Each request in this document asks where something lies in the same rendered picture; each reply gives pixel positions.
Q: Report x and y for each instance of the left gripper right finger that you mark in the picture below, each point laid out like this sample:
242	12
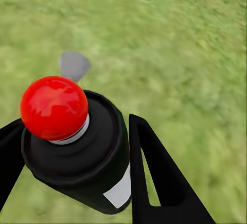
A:
179	202

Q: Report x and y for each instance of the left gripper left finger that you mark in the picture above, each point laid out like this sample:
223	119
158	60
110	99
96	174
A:
11	159

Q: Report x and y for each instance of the pesticide atomizer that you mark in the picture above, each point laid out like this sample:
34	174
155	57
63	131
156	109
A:
75	140

